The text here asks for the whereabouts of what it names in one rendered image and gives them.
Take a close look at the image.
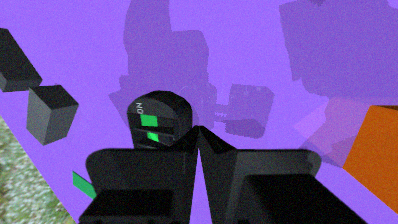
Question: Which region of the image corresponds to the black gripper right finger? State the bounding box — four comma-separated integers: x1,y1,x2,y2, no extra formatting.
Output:
199,125,322,224

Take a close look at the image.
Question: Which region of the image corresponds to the green rectangular block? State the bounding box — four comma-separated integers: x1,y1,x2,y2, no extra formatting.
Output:
72,171,97,200

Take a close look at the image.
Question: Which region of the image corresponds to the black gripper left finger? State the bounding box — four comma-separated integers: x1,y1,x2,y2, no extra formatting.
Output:
85,125,199,224

